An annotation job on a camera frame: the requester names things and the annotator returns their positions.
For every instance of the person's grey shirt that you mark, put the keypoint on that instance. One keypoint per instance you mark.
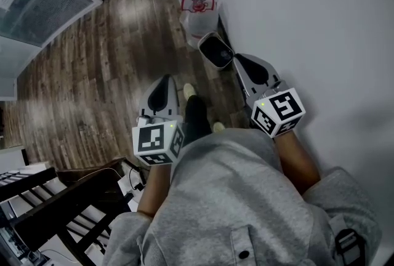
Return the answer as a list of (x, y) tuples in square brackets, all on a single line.
[(231, 197)]

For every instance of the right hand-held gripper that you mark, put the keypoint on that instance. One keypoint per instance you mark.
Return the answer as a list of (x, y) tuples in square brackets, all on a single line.
[(277, 111)]

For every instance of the small grey trash bin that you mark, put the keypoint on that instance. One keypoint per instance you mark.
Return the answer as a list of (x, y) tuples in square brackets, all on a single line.
[(215, 50)]

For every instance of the person's right forearm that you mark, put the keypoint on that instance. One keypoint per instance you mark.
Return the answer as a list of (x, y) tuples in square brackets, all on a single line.
[(295, 160)]

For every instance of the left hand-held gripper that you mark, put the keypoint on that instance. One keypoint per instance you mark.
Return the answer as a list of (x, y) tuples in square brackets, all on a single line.
[(154, 140)]

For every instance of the plastic-bagged water jug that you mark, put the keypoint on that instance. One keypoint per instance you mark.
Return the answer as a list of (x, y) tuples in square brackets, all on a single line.
[(201, 27)]

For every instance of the person's black trousers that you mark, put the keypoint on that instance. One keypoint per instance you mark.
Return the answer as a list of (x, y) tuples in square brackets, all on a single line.
[(197, 117)]

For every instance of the pale yellow sneaker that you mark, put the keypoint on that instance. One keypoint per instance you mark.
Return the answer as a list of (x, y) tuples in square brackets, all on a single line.
[(218, 127), (189, 90)]

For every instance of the person's left forearm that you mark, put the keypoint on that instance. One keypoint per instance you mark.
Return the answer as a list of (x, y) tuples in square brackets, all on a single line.
[(154, 191)]

